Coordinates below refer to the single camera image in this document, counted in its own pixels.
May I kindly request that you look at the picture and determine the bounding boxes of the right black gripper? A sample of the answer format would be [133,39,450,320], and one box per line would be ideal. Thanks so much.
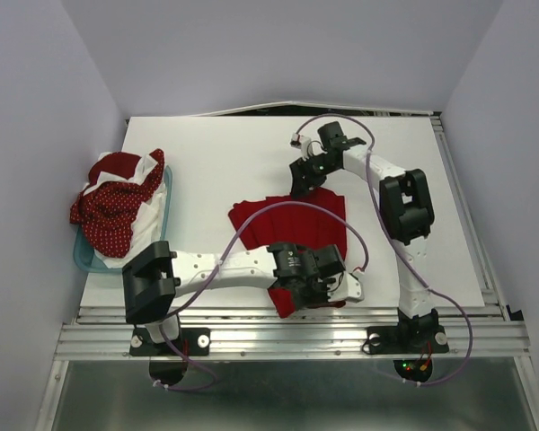
[288,152,339,199]

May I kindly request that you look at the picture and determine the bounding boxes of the plain red skirt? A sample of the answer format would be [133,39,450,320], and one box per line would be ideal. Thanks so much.
[228,189,348,302]

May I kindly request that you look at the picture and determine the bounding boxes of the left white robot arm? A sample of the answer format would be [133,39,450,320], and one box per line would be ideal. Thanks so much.
[122,241,353,354]

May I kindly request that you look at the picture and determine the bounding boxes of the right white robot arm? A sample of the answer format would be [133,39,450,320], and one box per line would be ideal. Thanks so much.
[289,121,440,355]

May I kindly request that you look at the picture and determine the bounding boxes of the red polka dot skirt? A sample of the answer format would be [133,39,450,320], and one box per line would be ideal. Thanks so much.
[68,148,167,259]

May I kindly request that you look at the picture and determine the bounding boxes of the teal plastic basket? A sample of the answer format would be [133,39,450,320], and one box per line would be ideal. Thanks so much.
[73,166,172,274]

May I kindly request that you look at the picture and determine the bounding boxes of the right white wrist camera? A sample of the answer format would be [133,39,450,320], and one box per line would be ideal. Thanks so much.
[290,133,314,160]

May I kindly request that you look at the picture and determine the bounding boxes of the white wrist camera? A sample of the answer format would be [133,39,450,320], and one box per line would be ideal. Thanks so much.
[290,133,314,160]
[331,269,365,303]

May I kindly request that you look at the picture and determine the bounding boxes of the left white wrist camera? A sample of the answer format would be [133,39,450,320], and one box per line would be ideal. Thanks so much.
[331,269,365,303]

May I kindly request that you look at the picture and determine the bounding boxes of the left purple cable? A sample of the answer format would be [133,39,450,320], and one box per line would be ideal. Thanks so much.
[150,200,370,391]

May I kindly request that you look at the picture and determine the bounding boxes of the purple cable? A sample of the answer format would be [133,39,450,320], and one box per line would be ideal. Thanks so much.
[150,200,370,391]
[291,114,473,390]

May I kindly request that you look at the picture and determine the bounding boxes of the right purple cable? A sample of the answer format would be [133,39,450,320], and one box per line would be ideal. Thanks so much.
[291,114,473,390]

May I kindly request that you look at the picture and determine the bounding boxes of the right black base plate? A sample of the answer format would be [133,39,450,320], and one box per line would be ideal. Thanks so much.
[361,325,450,356]

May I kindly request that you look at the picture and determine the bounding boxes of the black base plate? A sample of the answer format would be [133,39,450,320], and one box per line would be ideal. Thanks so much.
[128,328,210,357]
[361,325,450,356]

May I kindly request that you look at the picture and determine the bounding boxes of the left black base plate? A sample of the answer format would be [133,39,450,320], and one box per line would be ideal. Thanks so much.
[128,328,210,357]

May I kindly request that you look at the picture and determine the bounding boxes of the aluminium frame rail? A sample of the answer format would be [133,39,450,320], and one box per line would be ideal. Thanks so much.
[31,116,539,431]

